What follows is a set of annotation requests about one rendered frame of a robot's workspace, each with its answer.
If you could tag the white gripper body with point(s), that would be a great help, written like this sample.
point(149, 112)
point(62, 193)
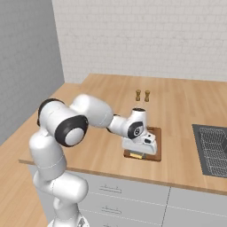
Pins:
point(138, 147)

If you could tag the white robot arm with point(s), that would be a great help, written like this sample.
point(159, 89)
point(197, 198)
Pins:
point(74, 118)

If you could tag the yellow sponge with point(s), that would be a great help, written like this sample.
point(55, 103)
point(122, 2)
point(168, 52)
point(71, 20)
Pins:
point(136, 155)

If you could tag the brown wooden cutting board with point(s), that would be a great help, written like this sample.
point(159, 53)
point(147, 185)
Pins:
point(158, 142)

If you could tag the grey drawer front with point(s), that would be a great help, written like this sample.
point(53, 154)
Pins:
point(139, 189)
point(133, 222)
point(139, 210)

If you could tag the small wooden shaker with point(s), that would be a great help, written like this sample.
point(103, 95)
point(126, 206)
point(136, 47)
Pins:
point(138, 95)
point(147, 96)

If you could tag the grey cupboard panel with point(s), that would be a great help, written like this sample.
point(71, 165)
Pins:
point(192, 218)
point(198, 199)

